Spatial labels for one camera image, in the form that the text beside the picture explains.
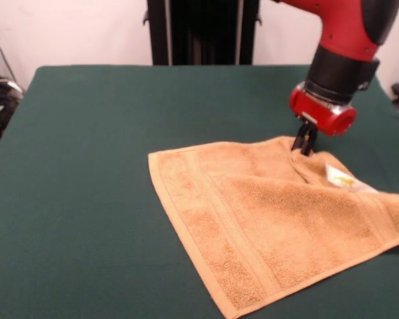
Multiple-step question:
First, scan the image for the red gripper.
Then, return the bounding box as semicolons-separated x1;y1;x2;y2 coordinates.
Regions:
288;82;358;157

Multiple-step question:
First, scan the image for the tan terry towel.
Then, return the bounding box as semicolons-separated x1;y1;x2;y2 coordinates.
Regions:
148;134;399;319

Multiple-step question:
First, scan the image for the dark green table cloth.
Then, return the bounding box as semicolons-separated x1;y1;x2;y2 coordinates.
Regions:
0;64;399;319

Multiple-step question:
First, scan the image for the black robot pedestal frame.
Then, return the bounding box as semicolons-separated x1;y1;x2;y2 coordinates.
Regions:
142;0;263;66

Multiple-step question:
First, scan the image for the black cable bundle with plugs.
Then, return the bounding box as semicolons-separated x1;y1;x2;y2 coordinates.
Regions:
0;29;25;144

